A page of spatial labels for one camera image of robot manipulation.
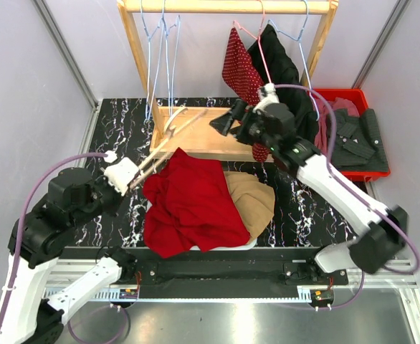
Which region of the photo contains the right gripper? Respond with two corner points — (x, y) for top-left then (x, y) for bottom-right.
(209, 100), (277, 153)

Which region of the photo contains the cream wooden hanger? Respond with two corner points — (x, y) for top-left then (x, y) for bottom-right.
(128, 106), (208, 191)

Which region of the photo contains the red polka dot skirt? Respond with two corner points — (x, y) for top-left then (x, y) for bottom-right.
(221, 27), (272, 162)

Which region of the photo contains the black skirt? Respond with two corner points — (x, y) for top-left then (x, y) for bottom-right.
(248, 24), (319, 143)

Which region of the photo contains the tan pleated skirt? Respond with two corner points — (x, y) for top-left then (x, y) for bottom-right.
(224, 171), (275, 244)

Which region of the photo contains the red pleated skirt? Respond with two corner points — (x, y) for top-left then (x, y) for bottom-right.
(143, 148), (250, 258)

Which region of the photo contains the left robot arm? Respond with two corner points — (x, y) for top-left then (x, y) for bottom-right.
(0, 168), (136, 343)

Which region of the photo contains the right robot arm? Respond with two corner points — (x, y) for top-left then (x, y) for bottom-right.
(209, 100), (409, 284)

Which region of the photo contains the wooden clothes rack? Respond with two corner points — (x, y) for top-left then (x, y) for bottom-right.
(118, 1), (339, 162)

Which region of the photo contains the pink garment in bin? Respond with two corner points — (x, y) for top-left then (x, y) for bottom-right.
(315, 97), (359, 155)

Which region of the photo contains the black marble mat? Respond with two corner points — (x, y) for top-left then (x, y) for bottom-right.
(75, 98), (355, 247)

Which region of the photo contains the white plastic basket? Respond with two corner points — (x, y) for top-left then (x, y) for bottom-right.
(146, 201), (257, 252)

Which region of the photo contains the red plastic bin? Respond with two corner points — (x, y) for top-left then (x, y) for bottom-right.
(315, 88), (391, 182)

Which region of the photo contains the dark grey striped shirt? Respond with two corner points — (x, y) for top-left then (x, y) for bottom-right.
(331, 108), (389, 173)

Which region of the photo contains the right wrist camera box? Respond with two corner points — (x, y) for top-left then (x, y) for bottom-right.
(254, 83), (279, 110)

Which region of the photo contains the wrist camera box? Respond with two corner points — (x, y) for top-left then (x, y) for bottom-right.
(103, 150), (139, 196)
(254, 83), (279, 110)

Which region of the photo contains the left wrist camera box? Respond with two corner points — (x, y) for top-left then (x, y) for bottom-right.
(103, 150), (139, 196)

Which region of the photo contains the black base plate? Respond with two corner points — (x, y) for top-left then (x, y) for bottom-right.
(62, 246), (350, 300)

